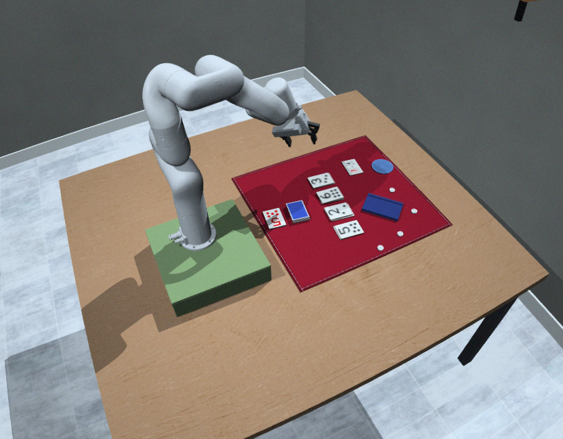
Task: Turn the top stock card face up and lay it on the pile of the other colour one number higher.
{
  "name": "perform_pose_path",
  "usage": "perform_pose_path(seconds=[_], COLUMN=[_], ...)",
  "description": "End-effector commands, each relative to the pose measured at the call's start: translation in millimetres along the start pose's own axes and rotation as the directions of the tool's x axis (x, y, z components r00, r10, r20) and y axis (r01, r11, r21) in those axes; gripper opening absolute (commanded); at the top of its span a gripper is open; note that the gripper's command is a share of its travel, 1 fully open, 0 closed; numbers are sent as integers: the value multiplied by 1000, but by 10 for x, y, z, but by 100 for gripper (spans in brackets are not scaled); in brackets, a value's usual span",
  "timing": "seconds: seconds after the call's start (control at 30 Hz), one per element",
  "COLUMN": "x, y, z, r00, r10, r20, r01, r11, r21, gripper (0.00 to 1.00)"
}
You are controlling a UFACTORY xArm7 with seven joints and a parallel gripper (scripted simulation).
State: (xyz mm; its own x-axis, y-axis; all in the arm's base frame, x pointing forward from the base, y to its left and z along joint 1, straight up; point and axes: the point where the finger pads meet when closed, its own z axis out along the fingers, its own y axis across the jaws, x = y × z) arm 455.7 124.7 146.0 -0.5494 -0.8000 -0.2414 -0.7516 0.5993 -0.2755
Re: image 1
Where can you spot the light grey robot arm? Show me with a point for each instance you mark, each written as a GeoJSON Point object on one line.
{"type": "Point", "coordinates": [189, 92]}

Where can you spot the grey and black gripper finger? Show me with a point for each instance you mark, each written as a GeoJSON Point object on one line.
{"type": "Point", "coordinates": [313, 131]}
{"type": "Point", "coordinates": [287, 140]}

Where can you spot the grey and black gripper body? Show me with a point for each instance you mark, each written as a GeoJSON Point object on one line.
{"type": "Point", "coordinates": [302, 119]}

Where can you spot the blue round disc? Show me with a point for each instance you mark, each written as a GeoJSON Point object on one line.
{"type": "Point", "coordinates": [382, 166]}

